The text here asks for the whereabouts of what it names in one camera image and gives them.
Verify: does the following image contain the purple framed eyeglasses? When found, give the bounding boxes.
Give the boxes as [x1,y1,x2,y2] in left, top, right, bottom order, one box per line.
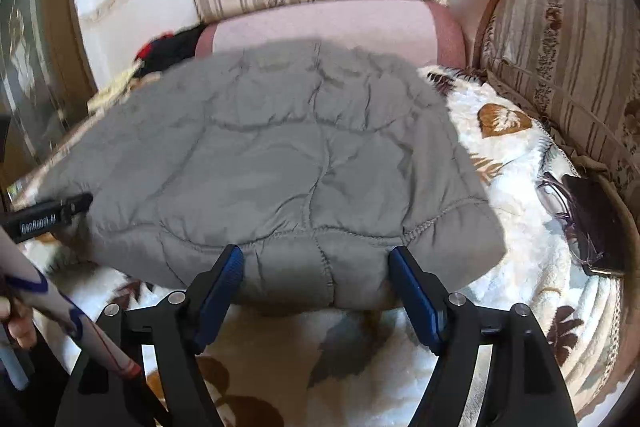
[537,172,601,268]

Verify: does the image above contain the leaf print fleece blanket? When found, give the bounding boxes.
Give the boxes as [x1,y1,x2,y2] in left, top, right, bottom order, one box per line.
[10,62,631,427]

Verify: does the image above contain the red cloth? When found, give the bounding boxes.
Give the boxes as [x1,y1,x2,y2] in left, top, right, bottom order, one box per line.
[137,38,173,58]

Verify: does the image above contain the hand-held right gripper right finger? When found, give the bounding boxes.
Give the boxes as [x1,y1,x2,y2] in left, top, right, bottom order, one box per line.
[388,245,578,427]

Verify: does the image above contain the black clothing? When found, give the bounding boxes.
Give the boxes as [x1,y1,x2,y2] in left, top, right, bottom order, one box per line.
[142,24,208,72]

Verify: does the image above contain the black smartphone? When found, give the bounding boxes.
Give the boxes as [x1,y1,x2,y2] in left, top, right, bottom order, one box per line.
[560,174,628,276]

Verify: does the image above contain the grey quilted jacket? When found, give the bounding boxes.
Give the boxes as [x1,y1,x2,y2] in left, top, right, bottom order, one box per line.
[37,38,506,310]

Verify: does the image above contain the wooden cabinet with glass door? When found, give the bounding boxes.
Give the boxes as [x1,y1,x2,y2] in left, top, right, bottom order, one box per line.
[0,0,98,188]

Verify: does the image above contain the pale yellow cloth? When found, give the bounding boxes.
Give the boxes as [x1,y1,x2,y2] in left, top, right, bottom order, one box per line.
[87,62,161,112]

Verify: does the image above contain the pink sofa backrest cushion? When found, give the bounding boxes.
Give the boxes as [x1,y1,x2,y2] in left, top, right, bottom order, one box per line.
[195,0,466,68]
[447,0,556,68]

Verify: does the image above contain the person's left hand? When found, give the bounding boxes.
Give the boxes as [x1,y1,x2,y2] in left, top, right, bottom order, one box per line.
[0,292,38,350]

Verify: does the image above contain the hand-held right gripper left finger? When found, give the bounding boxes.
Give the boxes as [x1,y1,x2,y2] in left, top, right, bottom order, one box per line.
[54,244,246,427]

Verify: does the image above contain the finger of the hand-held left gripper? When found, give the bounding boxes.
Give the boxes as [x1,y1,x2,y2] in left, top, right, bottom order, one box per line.
[60,193,95,221]

